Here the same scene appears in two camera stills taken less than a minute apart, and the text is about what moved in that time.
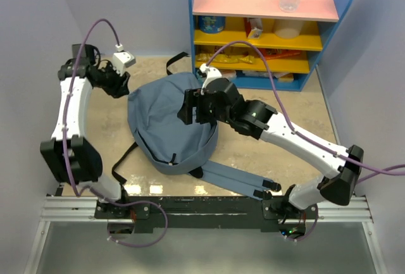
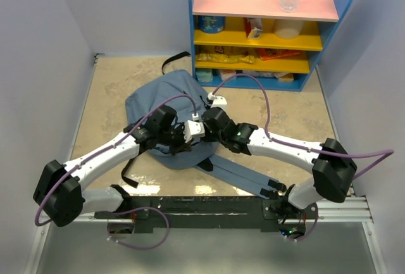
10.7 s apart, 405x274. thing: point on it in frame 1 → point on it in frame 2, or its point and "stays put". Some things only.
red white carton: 254,27 stays put
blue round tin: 212,24 stays put
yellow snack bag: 203,57 stays put
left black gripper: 121,88 → 183,146
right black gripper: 193,99 → 207,138
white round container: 286,28 stays put
